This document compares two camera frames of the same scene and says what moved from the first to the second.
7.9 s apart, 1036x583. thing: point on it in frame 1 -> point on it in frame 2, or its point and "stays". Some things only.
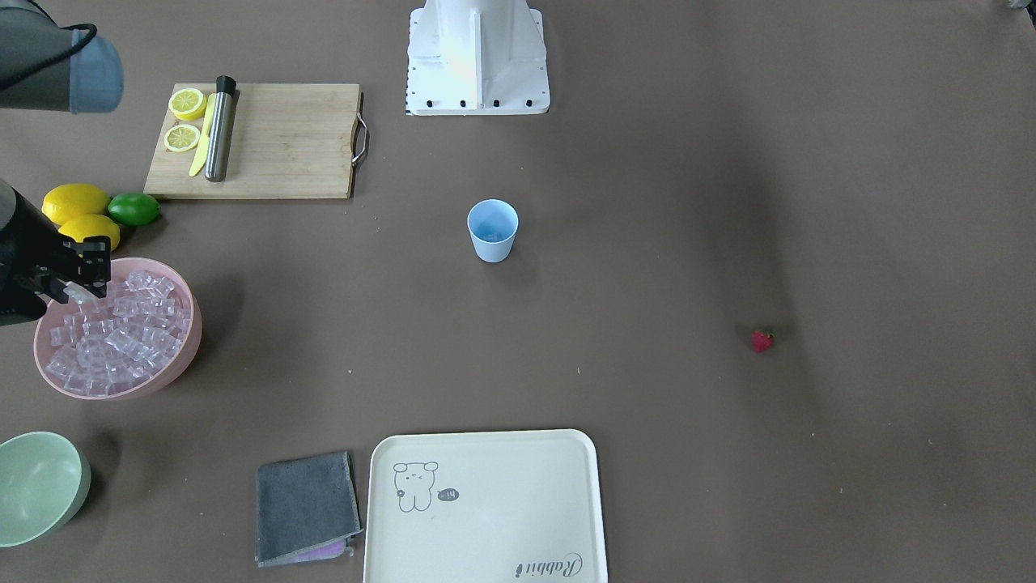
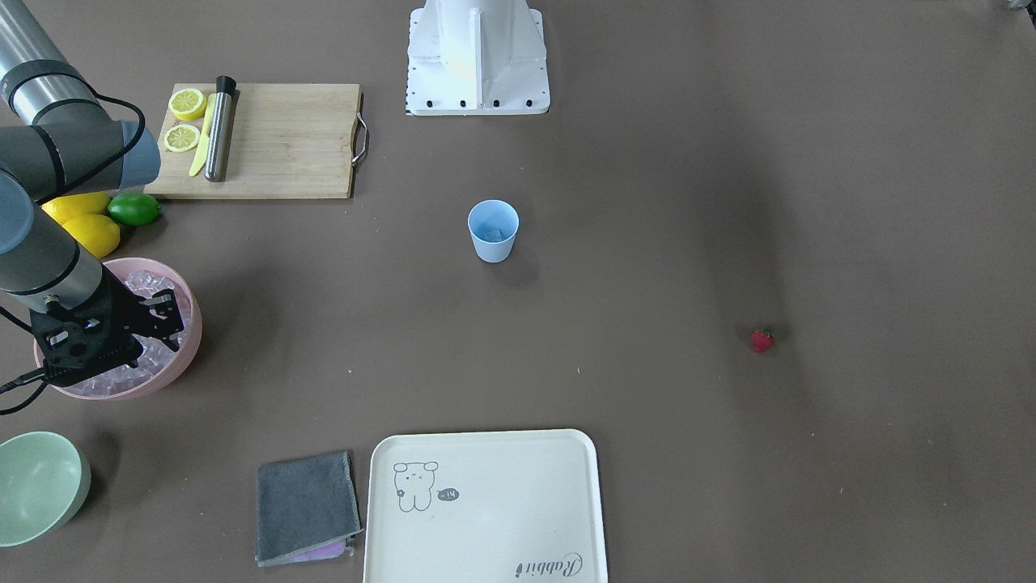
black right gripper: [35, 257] -> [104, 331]
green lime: [133, 209] stays
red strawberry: [762, 339] stays
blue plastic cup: [493, 223] stays
